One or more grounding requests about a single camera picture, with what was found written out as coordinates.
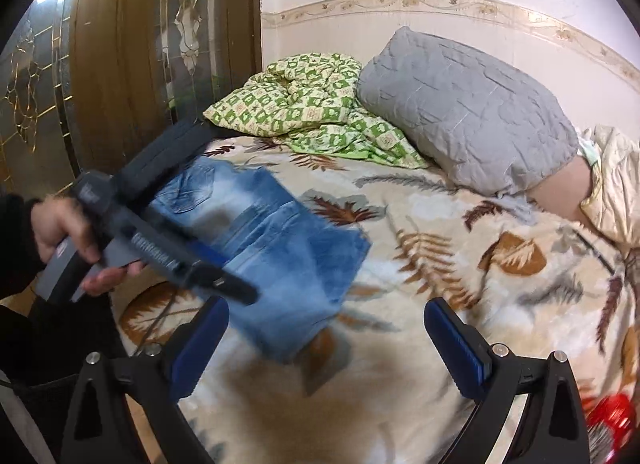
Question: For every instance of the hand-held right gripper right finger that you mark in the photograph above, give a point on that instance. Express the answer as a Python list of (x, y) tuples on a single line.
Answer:
[(457, 349)]

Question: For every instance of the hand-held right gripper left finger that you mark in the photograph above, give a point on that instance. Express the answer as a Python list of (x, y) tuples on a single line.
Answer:
[(197, 344)]

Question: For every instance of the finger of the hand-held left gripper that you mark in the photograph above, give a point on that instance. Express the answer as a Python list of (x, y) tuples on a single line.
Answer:
[(160, 154), (227, 284)]

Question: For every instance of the blue denim pants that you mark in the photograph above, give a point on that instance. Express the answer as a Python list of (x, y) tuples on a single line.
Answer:
[(300, 269)]

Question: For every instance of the person's left forearm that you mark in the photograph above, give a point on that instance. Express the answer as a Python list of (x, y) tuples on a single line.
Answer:
[(17, 239)]

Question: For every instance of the person's left hand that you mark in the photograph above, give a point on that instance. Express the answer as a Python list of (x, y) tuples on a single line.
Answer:
[(65, 224)]

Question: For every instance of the leaf print blanket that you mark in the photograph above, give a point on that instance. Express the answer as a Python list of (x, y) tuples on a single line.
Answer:
[(450, 264)]

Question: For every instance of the wooden glass-panel door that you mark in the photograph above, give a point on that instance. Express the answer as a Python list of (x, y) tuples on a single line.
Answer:
[(125, 69)]

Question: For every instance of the green checked quilt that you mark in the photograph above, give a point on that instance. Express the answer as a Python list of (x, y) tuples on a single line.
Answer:
[(300, 104)]

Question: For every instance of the red glass bowl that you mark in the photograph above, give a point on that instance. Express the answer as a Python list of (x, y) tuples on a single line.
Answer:
[(612, 419)]

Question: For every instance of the pink bolster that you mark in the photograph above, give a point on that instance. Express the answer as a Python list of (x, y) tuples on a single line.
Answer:
[(560, 194)]

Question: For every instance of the cream crumpled cloth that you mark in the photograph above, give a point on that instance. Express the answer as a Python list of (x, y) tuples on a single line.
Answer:
[(617, 184)]

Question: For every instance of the grey quilted pillow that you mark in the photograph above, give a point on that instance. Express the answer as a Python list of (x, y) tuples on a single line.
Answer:
[(465, 104)]

